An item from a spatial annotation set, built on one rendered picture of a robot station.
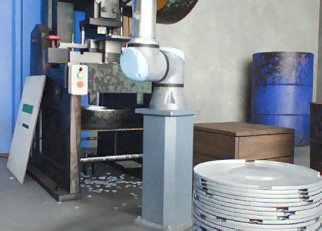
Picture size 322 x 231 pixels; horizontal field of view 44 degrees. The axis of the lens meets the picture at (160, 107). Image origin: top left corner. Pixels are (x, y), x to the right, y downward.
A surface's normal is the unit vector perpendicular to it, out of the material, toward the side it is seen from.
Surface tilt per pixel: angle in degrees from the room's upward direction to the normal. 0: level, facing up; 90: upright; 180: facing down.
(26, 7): 90
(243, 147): 90
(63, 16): 90
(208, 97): 90
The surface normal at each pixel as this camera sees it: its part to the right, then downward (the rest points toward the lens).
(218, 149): -0.84, 0.01
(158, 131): -0.65, 0.03
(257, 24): 0.51, 0.05
